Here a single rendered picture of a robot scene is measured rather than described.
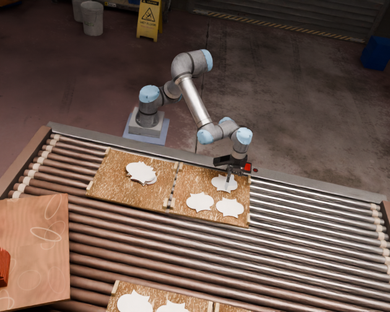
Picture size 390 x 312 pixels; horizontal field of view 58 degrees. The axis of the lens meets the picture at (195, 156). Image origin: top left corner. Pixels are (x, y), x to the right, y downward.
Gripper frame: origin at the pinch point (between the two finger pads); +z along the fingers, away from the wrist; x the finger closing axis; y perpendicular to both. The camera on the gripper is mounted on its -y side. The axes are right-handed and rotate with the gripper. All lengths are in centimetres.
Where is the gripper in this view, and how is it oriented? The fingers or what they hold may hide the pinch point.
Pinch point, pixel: (225, 179)
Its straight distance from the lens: 193.0
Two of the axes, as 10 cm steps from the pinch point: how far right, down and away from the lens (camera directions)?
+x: 1.3, -6.8, 7.3
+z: -1.6, 7.1, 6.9
